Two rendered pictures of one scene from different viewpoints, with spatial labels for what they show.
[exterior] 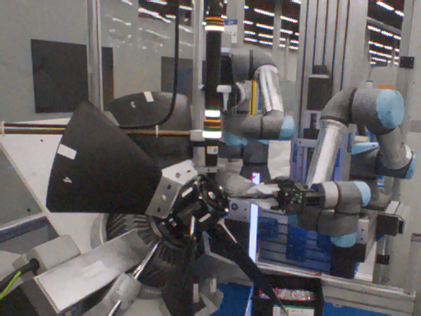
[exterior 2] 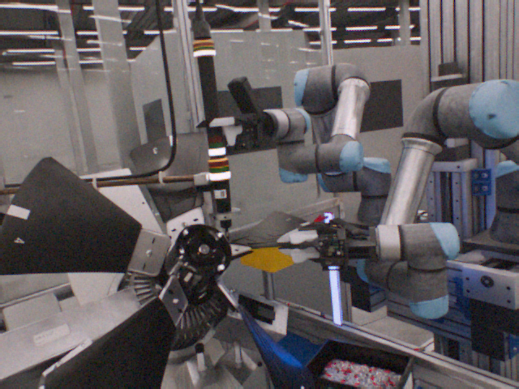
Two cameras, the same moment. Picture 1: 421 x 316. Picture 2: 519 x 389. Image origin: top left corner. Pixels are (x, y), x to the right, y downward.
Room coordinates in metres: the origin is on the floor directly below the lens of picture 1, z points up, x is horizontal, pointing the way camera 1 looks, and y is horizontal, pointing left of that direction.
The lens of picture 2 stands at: (0.33, -0.41, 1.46)
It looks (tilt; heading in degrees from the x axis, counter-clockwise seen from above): 10 degrees down; 31
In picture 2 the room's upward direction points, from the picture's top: 6 degrees counter-clockwise
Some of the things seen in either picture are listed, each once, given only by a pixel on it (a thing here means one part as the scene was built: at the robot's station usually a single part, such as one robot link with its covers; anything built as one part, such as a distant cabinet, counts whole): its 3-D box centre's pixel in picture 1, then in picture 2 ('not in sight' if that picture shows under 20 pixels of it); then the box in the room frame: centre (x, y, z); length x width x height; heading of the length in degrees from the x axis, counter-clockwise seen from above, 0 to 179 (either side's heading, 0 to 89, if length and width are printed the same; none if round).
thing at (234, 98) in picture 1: (224, 98); (250, 130); (1.21, 0.12, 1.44); 0.12 x 0.08 x 0.09; 172
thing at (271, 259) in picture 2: not in sight; (266, 253); (1.52, 0.30, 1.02); 0.16 x 0.10 x 0.11; 72
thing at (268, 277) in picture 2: not in sight; (268, 281); (1.52, 0.30, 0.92); 0.03 x 0.03 x 0.12; 72
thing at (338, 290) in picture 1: (279, 279); (372, 348); (1.40, -0.07, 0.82); 0.90 x 0.04 x 0.08; 72
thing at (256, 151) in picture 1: (254, 145); (373, 175); (1.96, 0.05, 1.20); 0.13 x 0.12 x 0.14; 98
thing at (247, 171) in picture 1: (255, 170); (376, 204); (1.96, 0.04, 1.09); 0.15 x 0.15 x 0.10
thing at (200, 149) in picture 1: (207, 151); (217, 194); (1.08, 0.15, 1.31); 0.09 x 0.07 x 0.10; 107
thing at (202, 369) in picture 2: (195, 289); (200, 359); (0.96, 0.15, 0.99); 0.02 x 0.02 x 0.06
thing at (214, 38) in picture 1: (213, 76); (212, 109); (1.09, 0.14, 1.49); 0.03 x 0.03 x 0.21
